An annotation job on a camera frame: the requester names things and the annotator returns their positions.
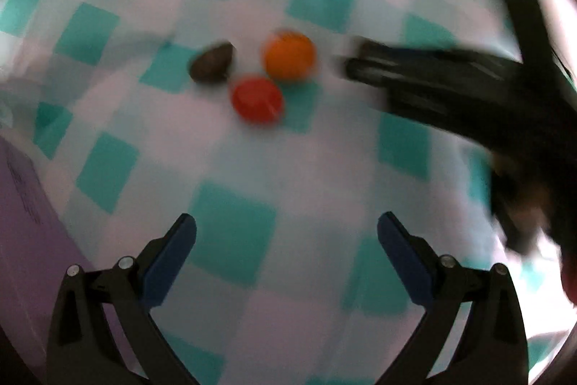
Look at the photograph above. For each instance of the purple box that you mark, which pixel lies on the purple box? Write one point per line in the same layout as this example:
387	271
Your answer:
36	250

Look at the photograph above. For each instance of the teal checkered tablecloth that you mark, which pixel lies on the teal checkered tablecloth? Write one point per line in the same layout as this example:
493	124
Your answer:
287	283

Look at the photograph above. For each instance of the orange mandarin in cluster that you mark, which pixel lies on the orange mandarin in cluster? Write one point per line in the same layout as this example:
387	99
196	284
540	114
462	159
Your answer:
289	56

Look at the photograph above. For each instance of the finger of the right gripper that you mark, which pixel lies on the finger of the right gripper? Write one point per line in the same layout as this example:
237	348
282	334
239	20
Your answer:
461	91

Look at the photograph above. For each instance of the dark purple passion fruit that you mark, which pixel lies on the dark purple passion fruit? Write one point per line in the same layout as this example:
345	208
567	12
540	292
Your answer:
213	65

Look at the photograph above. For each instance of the small red tomato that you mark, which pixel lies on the small red tomato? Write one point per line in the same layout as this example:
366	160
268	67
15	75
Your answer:
257	100

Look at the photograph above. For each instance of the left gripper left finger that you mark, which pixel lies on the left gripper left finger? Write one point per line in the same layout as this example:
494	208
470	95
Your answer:
81	348

